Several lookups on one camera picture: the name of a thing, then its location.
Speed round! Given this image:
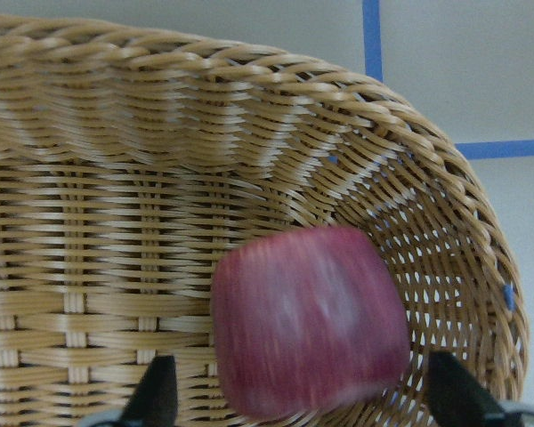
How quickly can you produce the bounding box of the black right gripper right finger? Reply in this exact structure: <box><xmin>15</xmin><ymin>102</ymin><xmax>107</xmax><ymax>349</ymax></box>
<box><xmin>427</xmin><ymin>351</ymin><xmax>511</xmax><ymax>427</ymax></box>

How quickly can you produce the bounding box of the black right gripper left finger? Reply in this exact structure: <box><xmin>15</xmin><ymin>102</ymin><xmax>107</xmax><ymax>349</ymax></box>
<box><xmin>119</xmin><ymin>356</ymin><xmax>178</xmax><ymax>427</ymax></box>

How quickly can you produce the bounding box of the red apple with yellow spot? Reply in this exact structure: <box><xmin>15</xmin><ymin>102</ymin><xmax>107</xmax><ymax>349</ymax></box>
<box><xmin>211</xmin><ymin>226</ymin><xmax>410</xmax><ymax>420</ymax></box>

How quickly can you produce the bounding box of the woven wicker basket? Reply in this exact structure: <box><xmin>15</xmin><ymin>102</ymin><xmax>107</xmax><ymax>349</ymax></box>
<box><xmin>0</xmin><ymin>15</ymin><xmax>529</xmax><ymax>426</ymax></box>

